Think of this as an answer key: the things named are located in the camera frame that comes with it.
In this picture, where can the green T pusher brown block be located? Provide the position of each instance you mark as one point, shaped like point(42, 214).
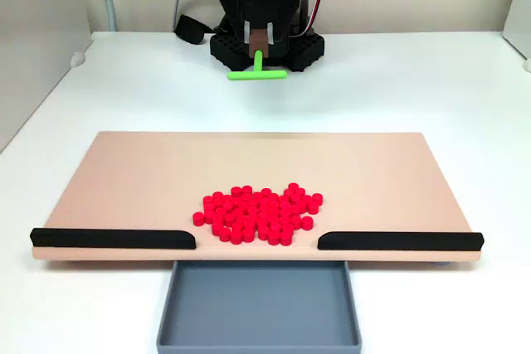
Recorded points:
point(258, 75)

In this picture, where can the beige flat board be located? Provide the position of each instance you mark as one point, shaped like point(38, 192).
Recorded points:
point(145, 180)

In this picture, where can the black foam barrier strip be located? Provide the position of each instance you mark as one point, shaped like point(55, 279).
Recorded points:
point(400, 241)
point(112, 239)

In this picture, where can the grey shallow tray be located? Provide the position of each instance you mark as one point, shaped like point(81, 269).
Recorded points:
point(257, 308)

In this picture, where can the pile of red granules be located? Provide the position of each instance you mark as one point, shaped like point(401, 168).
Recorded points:
point(257, 215)

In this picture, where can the small white clip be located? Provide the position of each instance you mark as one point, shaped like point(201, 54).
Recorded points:
point(77, 59)

